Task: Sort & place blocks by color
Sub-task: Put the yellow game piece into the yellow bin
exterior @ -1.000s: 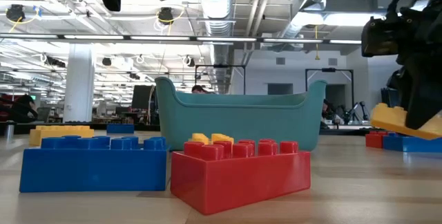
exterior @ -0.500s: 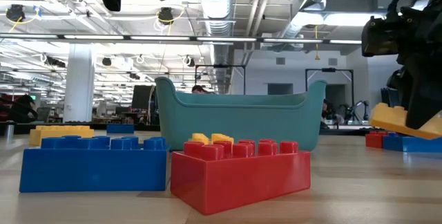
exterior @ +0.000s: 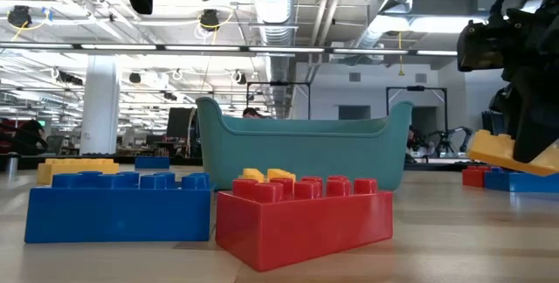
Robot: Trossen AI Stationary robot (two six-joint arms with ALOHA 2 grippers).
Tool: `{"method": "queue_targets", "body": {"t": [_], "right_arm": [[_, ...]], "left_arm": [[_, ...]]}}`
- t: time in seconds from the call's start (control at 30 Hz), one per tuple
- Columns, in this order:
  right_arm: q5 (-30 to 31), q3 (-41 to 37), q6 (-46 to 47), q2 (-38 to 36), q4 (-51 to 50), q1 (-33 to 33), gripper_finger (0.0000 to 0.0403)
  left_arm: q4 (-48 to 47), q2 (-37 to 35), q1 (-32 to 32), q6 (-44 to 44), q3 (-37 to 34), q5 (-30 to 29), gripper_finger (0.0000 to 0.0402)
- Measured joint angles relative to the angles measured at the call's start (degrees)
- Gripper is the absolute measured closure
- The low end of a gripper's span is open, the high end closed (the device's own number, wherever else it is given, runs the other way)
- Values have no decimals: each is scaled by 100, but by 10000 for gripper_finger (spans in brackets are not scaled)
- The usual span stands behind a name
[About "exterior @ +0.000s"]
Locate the blue plastic building block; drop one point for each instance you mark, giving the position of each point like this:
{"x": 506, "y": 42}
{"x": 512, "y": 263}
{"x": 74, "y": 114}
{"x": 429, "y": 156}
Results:
{"x": 152, "y": 163}
{"x": 519, "y": 183}
{"x": 118, "y": 215}

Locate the black monitor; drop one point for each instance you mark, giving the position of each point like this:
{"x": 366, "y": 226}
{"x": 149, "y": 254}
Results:
{"x": 179, "y": 123}

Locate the white pillar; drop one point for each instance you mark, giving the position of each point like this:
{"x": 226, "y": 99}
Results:
{"x": 100, "y": 108}

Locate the teal plastic bin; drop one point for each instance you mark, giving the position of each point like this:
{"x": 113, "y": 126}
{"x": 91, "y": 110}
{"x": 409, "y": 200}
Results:
{"x": 305, "y": 156}

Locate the long LED light bar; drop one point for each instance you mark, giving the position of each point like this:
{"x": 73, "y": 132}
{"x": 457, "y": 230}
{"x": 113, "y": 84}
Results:
{"x": 284, "y": 49}

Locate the yellow plastic building block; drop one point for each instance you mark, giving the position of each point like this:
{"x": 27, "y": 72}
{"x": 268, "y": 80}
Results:
{"x": 491, "y": 149}
{"x": 70, "y": 168}
{"x": 279, "y": 174}

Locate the person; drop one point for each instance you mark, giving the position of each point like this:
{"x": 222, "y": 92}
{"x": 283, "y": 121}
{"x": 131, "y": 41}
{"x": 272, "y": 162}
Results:
{"x": 251, "y": 112}

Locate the grey wall vent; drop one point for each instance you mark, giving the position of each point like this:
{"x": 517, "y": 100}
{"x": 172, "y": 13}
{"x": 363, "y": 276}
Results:
{"x": 354, "y": 77}
{"x": 420, "y": 78}

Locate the black background robot arm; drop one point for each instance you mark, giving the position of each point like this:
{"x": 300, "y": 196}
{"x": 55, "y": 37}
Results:
{"x": 463, "y": 131}
{"x": 415, "y": 141}

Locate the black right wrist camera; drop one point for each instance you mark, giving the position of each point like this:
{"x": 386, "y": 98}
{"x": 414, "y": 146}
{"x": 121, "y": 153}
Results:
{"x": 482, "y": 47}

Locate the black ceiling-mounted camera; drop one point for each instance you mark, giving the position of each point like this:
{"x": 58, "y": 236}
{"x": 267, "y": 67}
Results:
{"x": 209, "y": 20}
{"x": 19, "y": 15}

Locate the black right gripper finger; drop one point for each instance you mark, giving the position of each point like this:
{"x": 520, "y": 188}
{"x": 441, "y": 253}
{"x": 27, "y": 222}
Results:
{"x": 537, "y": 121}
{"x": 503, "y": 99}

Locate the wide silver ceiling duct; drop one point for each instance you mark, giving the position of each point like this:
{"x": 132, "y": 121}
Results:
{"x": 275, "y": 3}

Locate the green exit sign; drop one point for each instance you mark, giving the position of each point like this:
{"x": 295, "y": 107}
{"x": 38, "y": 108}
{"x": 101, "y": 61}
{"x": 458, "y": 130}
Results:
{"x": 41, "y": 122}

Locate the dark wall window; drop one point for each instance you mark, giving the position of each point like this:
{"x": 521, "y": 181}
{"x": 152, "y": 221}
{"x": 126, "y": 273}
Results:
{"x": 354, "y": 112}

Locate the red plastic building block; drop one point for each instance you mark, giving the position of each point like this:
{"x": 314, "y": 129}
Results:
{"x": 474, "y": 178}
{"x": 305, "y": 230}

